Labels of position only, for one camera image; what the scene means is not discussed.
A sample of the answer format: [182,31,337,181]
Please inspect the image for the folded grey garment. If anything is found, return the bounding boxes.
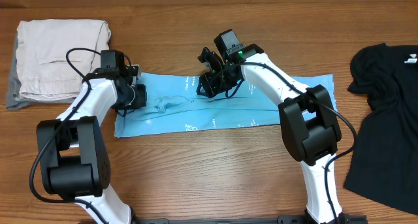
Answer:
[5,33,105,111]

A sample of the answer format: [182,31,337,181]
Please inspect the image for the folded beige trousers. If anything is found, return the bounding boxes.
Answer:
[16,19,111,101]

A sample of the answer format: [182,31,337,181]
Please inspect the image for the black t-shirt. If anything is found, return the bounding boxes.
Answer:
[344,43,417,214]

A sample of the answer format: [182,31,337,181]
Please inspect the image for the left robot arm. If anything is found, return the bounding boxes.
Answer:
[29,50,147,223]

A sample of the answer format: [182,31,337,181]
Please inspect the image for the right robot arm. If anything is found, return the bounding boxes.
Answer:
[197,29,342,223]

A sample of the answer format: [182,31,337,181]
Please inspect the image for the light blue printed t-shirt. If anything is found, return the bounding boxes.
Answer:
[114,72,337,139]

